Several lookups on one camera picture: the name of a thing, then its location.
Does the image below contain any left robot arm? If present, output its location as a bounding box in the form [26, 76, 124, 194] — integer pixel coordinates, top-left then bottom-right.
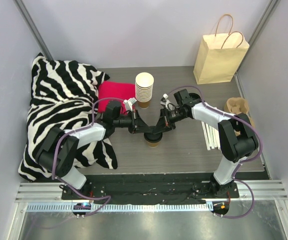
[34, 98, 152, 200]

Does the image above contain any brown pulp cup carrier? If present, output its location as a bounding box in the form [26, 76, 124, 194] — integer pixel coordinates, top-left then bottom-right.
[224, 97, 255, 127]

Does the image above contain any stack of brown paper cups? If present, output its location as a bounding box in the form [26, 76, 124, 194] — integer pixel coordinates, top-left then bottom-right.
[135, 72, 154, 109]

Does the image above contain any brown paper coffee cup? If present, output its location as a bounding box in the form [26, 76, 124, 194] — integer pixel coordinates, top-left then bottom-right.
[145, 138, 162, 148]

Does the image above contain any black plastic cup lid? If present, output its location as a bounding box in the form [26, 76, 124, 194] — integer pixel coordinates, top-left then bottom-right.
[144, 126, 163, 139]

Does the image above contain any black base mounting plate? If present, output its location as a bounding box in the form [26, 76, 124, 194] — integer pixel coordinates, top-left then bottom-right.
[59, 173, 240, 205]

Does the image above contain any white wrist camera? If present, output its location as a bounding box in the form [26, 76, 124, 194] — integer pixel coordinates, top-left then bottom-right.
[160, 93, 171, 109]
[123, 97, 137, 111]

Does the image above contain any white wrapped straw bundle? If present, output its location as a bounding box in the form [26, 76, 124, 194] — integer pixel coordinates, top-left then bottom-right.
[201, 122, 221, 151]

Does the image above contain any brown paper bag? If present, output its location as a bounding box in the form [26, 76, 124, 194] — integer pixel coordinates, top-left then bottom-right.
[193, 13, 250, 85]

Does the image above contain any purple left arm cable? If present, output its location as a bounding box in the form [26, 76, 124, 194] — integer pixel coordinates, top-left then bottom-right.
[50, 97, 129, 230]

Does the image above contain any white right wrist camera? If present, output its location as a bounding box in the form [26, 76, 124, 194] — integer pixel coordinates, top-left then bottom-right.
[160, 93, 171, 109]

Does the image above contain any pink folded cloth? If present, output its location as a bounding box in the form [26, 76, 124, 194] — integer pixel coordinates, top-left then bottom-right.
[98, 81, 135, 113]

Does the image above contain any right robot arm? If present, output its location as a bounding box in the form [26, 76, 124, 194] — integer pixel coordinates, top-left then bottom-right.
[152, 89, 259, 198]

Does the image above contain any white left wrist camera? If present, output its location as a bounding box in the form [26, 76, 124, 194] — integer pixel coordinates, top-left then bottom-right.
[123, 97, 137, 111]

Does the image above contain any zebra print pillow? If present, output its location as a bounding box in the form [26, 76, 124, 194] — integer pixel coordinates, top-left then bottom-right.
[18, 53, 110, 182]

